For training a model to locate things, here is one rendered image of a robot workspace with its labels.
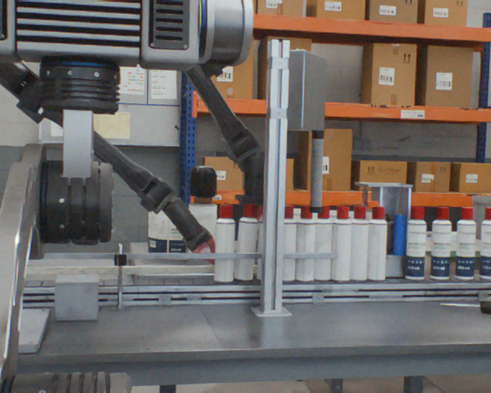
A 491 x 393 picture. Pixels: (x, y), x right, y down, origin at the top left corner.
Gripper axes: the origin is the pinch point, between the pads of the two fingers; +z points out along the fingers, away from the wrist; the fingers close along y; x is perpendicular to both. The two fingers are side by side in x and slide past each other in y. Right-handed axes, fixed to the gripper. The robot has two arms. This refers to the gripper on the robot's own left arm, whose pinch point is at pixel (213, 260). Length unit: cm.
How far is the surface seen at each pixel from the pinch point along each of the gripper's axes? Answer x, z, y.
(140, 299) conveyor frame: 21.0, -6.0, -6.4
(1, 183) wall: 80, -31, 447
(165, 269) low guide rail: 11.6, -6.0, 1.6
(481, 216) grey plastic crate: -129, 109, 133
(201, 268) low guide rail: 3.9, -0.3, 0.9
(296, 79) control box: -41, -29, -19
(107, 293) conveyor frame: 26.7, -12.3, -5.7
